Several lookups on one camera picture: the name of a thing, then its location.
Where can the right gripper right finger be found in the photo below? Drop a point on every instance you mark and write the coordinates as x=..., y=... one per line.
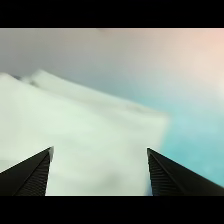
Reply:
x=176, y=176

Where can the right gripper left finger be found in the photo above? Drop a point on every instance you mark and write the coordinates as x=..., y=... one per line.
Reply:
x=31, y=175

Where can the pale green T-shirt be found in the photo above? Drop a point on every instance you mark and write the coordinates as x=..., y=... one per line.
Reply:
x=83, y=133

